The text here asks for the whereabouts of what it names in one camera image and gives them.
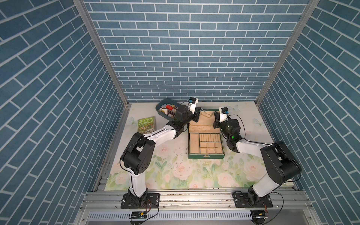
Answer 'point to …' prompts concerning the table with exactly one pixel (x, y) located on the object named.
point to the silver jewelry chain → (204, 115)
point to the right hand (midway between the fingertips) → (217, 112)
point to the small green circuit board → (139, 214)
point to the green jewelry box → (205, 141)
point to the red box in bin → (169, 107)
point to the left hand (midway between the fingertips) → (204, 108)
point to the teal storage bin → (161, 107)
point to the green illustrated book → (146, 125)
